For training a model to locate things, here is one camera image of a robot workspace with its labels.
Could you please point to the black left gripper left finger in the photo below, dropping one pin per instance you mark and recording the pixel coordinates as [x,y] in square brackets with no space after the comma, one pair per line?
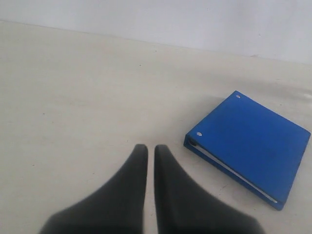
[115,208]

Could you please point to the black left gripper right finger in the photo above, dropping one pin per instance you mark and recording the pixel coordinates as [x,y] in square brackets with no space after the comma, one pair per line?
[184,207]

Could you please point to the blue ring binder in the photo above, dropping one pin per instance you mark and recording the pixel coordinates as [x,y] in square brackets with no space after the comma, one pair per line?
[253,145]

